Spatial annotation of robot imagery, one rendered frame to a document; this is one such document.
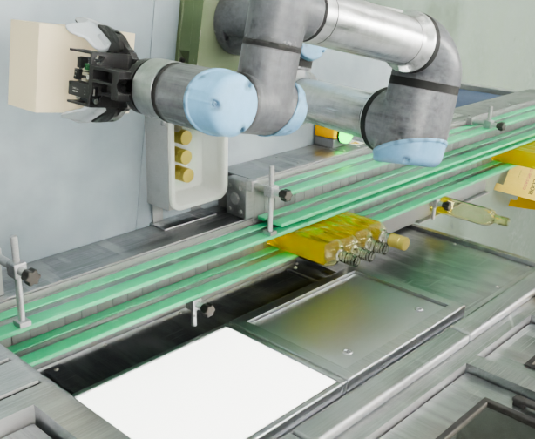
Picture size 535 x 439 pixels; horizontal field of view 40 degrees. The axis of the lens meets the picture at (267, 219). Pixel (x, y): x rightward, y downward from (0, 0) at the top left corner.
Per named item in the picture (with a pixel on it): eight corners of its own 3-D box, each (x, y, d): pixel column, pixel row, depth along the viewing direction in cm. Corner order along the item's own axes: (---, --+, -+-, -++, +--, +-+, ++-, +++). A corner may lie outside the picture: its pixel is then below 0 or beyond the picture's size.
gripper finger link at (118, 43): (101, 16, 101) (131, 57, 97) (111, 16, 102) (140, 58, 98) (89, 43, 103) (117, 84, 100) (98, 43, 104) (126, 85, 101)
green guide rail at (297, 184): (258, 190, 177) (282, 198, 172) (258, 186, 177) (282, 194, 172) (556, 100, 298) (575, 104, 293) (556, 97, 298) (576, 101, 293)
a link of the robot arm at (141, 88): (199, 63, 92) (193, 127, 94) (176, 58, 95) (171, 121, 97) (152, 59, 87) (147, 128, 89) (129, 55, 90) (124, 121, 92)
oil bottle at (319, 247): (266, 244, 185) (332, 269, 172) (266, 223, 183) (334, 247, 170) (281, 239, 189) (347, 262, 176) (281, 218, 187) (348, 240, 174)
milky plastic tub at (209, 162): (147, 204, 170) (172, 213, 164) (145, 108, 162) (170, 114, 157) (203, 188, 182) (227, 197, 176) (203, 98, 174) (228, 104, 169)
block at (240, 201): (224, 213, 181) (244, 220, 176) (224, 176, 177) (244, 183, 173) (233, 210, 183) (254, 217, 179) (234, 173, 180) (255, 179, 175)
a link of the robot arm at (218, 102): (259, 143, 87) (206, 139, 81) (198, 126, 94) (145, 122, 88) (270, 76, 86) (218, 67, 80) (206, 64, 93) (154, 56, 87)
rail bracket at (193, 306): (164, 316, 166) (204, 337, 157) (163, 288, 163) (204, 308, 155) (177, 310, 169) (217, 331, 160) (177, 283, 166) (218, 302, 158)
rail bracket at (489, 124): (463, 124, 247) (500, 131, 239) (466, 103, 245) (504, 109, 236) (470, 123, 250) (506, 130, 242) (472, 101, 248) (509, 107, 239)
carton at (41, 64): (10, 18, 104) (39, 23, 99) (105, 29, 115) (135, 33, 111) (8, 104, 106) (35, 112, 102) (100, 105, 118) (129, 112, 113)
